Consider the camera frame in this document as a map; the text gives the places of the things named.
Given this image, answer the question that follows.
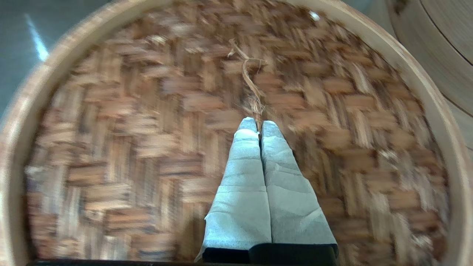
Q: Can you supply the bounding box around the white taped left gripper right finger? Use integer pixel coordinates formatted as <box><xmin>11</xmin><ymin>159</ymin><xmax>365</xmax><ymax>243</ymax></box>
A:
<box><xmin>260</xmin><ymin>120</ymin><xmax>338</xmax><ymax>255</ymax></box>

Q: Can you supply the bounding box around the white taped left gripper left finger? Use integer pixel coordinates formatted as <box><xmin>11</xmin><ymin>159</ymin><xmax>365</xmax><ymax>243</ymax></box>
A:
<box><xmin>195</xmin><ymin>117</ymin><xmax>272</xmax><ymax>262</ymax></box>

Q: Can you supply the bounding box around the tall bamboo steamer stack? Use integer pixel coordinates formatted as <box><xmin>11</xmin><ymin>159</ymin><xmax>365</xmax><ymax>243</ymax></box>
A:
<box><xmin>384</xmin><ymin>0</ymin><xmax>473</xmax><ymax>159</ymax></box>

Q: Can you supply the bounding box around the woven bamboo steamer lid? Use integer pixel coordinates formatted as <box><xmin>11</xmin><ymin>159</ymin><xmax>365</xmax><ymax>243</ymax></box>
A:
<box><xmin>0</xmin><ymin>0</ymin><xmax>473</xmax><ymax>266</ymax></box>

